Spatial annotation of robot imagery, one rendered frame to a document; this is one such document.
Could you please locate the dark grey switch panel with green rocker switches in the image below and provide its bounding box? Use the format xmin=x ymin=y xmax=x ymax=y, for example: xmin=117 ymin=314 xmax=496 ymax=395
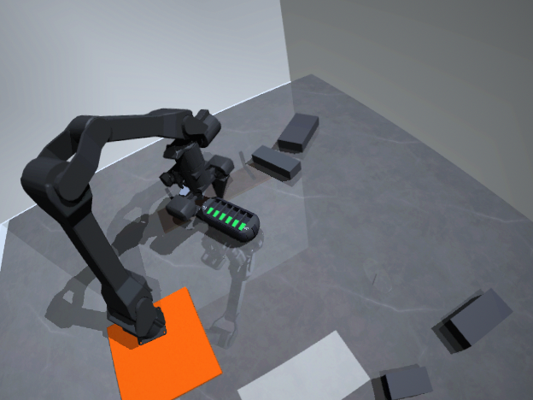
xmin=202 ymin=197 xmax=260 ymax=242

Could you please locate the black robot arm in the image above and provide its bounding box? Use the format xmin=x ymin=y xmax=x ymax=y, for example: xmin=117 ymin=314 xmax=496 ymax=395
xmin=20 ymin=108 xmax=221 ymax=346

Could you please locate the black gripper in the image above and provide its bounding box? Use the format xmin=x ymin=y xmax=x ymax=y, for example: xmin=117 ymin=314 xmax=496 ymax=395
xmin=166 ymin=155 xmax=234 ymax=221

